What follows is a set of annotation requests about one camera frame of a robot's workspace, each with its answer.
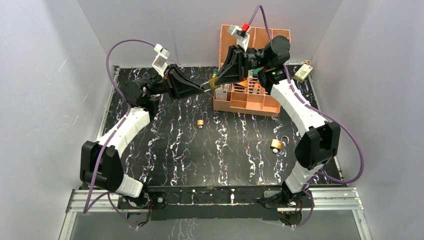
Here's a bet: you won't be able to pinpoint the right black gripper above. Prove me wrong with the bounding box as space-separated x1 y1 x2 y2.
212 45 271 86

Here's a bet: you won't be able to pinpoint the brass padlock with keys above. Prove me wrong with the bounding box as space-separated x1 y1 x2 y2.
200 77 221 92

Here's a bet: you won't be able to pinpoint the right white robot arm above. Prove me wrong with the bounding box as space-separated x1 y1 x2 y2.
215 35 341 207

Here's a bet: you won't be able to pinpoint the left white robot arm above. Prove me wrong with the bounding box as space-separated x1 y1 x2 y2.
79 64 206 208

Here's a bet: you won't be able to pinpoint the orange booklet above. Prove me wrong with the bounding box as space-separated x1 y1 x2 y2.
235 80 249 88

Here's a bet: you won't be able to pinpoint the white card boxes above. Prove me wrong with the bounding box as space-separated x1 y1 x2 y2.
214 83 232 101

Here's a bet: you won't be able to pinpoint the middle brass long-shackle padlock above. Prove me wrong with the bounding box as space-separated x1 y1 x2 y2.
196 111 208 129

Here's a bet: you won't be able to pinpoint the right brass padlock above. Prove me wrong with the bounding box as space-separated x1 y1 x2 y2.
270 135 290 154

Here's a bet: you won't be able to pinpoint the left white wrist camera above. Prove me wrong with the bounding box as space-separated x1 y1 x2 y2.
152 43 171 77

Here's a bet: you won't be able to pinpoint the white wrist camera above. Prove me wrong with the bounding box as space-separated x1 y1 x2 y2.
227 23 251 51
152 43 171 77

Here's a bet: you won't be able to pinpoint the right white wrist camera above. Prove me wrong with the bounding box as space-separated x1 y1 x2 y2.
227 23 251 51

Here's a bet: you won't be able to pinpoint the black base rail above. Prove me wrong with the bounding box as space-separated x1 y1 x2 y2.
147 185 287 221

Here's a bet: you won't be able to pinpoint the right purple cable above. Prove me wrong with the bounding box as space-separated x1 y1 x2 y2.
246 3 365 229

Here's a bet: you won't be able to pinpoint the purple cable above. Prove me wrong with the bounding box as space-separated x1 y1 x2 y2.
82 39 157 229
246 3 365 229

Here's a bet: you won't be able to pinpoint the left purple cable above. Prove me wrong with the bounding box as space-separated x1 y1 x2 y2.
82 39 157 229

